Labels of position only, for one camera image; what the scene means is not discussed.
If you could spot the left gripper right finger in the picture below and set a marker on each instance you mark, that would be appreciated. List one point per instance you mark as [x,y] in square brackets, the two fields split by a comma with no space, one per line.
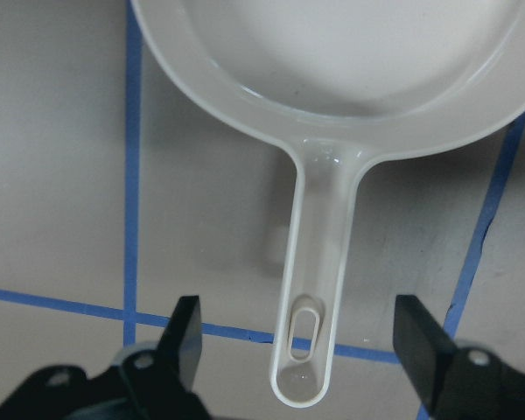
[453,381]

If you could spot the cream plastic dustpan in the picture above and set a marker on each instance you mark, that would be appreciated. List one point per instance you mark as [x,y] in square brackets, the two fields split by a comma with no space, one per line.
[340,86]

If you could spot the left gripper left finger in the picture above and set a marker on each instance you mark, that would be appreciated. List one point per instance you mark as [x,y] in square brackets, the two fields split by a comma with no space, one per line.
[147,381]

